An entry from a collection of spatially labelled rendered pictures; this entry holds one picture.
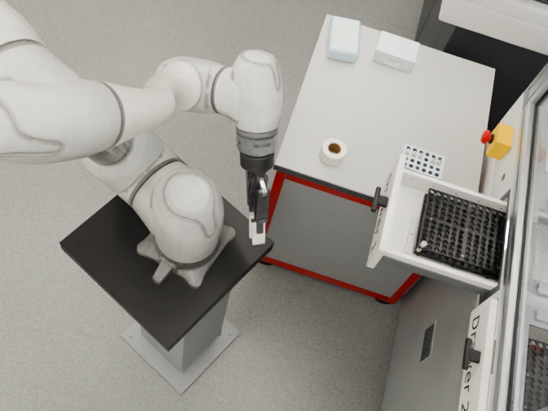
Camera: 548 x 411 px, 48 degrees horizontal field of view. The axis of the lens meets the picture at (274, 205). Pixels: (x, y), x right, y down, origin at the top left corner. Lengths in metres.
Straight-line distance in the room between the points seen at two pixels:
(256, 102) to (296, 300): 1.27
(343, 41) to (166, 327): 1.04
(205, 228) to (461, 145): 0.91
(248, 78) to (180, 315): 0.58
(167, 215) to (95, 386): 1.08
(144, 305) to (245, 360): 0.86
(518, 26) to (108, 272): 1.46
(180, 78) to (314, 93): 0.70
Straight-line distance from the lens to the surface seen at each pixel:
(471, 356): 1.49
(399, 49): 2.03
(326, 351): 2.35
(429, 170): 1.81
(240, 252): 1.55
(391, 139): 1.87
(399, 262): 1.56
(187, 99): 1.29
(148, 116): 0.95
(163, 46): 2.98
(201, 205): 1.30
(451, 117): 2.00
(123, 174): 1.35
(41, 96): 0.80
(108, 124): 0.86
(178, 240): 1.35
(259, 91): 1.24
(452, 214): 1.63
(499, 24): 2.18
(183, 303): 1.50
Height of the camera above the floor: 2.21
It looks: 61 degrees down
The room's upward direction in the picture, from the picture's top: 18 degrees clockwise
